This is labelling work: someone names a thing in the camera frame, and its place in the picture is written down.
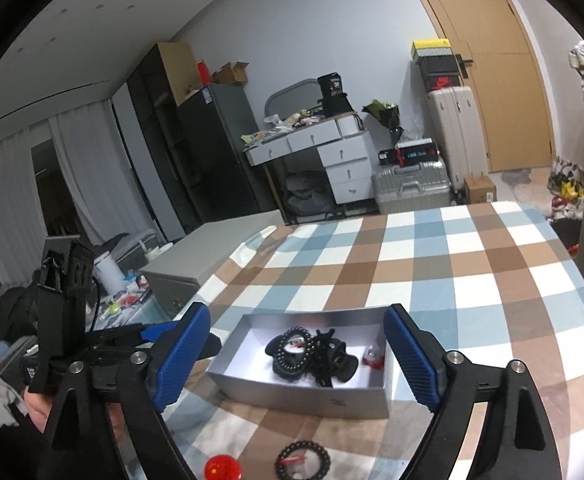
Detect red and clear hair clip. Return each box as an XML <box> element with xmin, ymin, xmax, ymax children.
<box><xmin>361</xmin><ymin>344</ymin><xmax>385</xmax><ymax>370</ymax></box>

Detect black bead bracelet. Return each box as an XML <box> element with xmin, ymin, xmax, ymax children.
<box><xmin>263</xmin><ymin>326</ymin><xmax>323</xmax><ymax>382</ymax></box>

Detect black hair claw clip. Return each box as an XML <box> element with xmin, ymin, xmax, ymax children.
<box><xmin>309</xmin><ymin>328</ymin><xmax>359</xmax><ymax>388</ymax></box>

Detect red China flag badge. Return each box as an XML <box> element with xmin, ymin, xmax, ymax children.
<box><xmin>204</xmin><ymin>454</ymin><xmax>243</xmax><ymax>480</ymax></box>

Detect black bracelet with red charm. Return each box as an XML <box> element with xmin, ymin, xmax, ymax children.
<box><xmin>274</xmin><ymin>439</ymin><xmax>332</xmax><ymax>480</ymax></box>

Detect person left hand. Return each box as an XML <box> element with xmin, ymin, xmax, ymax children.
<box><xmin>24</xmin><ymin>391</ymin><xmax>126</xmax><ymax>443</ymax></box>

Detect grey bedside cabinet left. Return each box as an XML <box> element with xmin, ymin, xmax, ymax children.
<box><xmin>141</xmin><ymin>209</ymin><xmax>284</xmax><ymax>318</ymax></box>

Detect silver grey open box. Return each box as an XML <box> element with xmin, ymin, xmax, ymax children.
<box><xmin>207</xmin><ymin>308</ymin><xmax>393</xmax><ymax>419</ymax></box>

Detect white bottle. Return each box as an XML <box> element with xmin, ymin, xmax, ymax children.
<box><xmin>94</xmin><ymin>252</ymin><xmax>127</xmax><ymax>295</ymax></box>

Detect plaid checkered tablecloth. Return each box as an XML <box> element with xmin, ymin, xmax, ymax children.
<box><xmin>136</xmin><ymin>202</ymin><xmax>584</xmax><ymax>479</ymax></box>

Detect white curtain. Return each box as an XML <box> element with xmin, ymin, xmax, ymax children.
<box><xmin>0</xmin><ymin>101</ymin><xmax>157</xmax><ymax>285</ymax></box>

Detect silver flat suitcase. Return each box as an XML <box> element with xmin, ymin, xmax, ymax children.
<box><xmin>372</xmin><ymin>160</ymin><xmax>451</xmax><ymax>214</ymax></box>

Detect small cardboard box floor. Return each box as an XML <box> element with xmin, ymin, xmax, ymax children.
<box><xmin>465</xmin><ymin>176</ymin><xmax>497</xmax><ymax>204</ymax></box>

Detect black red box on suitcase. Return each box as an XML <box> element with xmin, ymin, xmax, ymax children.
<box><xmin>395</xmin><ymin>139</ymin><xmax>439</xmax><ymax>167</ymax></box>

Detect black refrigerator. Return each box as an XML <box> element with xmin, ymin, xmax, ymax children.
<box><xmin>173</xmin><ymin>84</ymin><xmax>275</xmax><ymax>223</ymax></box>

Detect white dressing desk drawers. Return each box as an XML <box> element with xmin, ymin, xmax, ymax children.
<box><xmin>244</xmin><ymin>113</ymin><xmax>379</xmax><ymax>205</ymax></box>

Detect white upright suitcase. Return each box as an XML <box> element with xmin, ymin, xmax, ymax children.
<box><xmin>427</xmin><ymin>87</ymin><xmax>488</xmax><ymax>192</ymax></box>

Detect grey arched mirror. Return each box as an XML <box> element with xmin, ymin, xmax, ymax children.
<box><xmin>265</xmin><ymin>78</ymin><xmax>322</xmax><ymax>119</ymax></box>

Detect black bag on desk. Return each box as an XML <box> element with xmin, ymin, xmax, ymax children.
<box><xmin>317</xmin><ymin>73</ymin><xmax>354</xmax><ymax>117</ymax></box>

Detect open cardboard box top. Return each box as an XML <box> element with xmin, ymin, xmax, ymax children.
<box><xmin>213</xmin><ymin>62</ymin><xmax>249</xmax><ymax>84</ymax></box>

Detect red black Nike shoe box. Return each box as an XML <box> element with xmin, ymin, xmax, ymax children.
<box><xmin>424</xmin><ymin>74</ymin><xmax>462</xmax><ymax>93</ymax></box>

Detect yellow shoe box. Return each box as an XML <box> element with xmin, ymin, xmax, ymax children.
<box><xmin>411</xmin><ymin>38</ymin><xmax>452</xmax><ymax>61</ymax></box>

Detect wooden door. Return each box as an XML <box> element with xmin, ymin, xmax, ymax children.
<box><xmin>421</xmin><ymin>0</ymin><xmax>554</xmax><ymax>172</ymax></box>

